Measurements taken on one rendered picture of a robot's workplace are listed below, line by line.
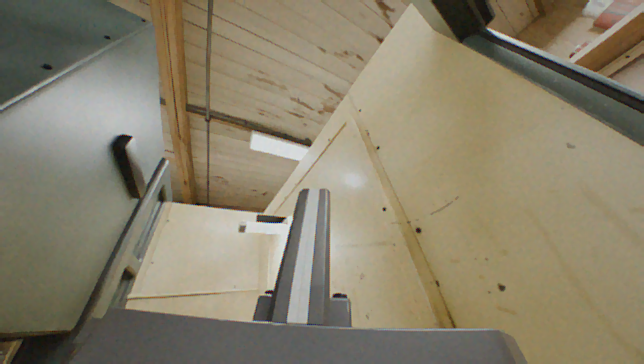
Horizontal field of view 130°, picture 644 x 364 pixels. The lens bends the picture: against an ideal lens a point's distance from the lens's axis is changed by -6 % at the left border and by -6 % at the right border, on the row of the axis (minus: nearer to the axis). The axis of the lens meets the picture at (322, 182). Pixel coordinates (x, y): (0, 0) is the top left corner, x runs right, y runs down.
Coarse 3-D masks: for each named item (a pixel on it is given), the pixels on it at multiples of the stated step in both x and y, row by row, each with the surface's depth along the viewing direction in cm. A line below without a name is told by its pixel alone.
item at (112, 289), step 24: (168, 168) 100; (168, 192) 112; (144, 216) 80; (120, 240) 67; (144, 240) 95; (120, 264) 65; (96, 288) 57; (120, 288) 79; (96, 312) 55; (48, 336) 47; (72, 336) 49; (0, 360) 39; (24, 360) 43; (48, 360) 45
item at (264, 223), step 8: (256, 216) 88; (264, 216) 89; (272, 216) 91; (280, 216) 94; (240, 224) 79; (248, 224) 81; (256, 224) 83; (264, 224) 85; (272, 224) 88; (280, 224) 91; (240, 232) 79; (256, 232) 84; (264, 232) 85; (272, 232) 87; (280, 232) 89
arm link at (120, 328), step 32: (96, 320) 5; (128, 320) 4; (160, 320) 4; (192, 320) 4; (224, 320) 4; (96, 352) 3; (128, 352) 3; (160, 352) 3; (192, 352) 3; (224, 352) 3; (256, 352) 3; (288, 352) 3; (320, 352) 3; (352, 352) 3; (384, 352) 3; (416, 352) 3; (448, 352) 3; (480, 352) 3; (512, 352) 3
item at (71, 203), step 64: (0, 0) 30; (64, 0) 39; (0, 64) 25; (64, 64) 31; (128, 64) 46; (0, 128) 23; (64, 128) 33; (128, 128) 55; (0, 192) 25; (64, 192) 36; (128, 192) 65; (0, 256) 26; (64, 256) 40; (0, 320) 28; (64, 320) 44
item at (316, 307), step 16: (320, 192) 9; (320, 208) 8; (320, 224) 7; (320, 240) 7; (320, 256) 6; (304, 272) 6; (320, 272) 6; (304, 288) 5; (320, 288) 5; (304, 304) 5; (320, 304) 5; (336, 304) 6; (304, 320) 5; (320, 320) 5; (336, 320) 5
